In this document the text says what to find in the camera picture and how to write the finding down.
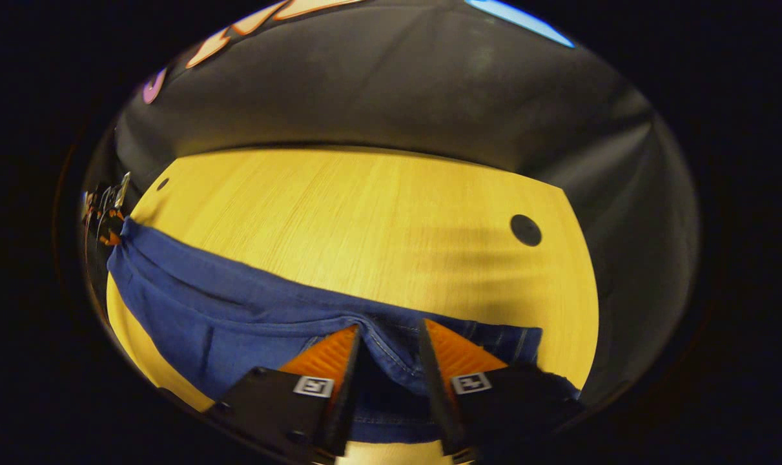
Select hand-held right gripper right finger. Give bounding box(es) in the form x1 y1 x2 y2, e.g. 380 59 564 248
418 318 585 464

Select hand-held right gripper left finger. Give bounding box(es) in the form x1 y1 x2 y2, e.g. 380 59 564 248
210 324 362 464

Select blue jeans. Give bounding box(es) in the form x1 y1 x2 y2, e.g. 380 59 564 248
105 216 582 446

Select black backdrop cloth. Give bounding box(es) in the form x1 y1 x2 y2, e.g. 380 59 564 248
81 0 700 408

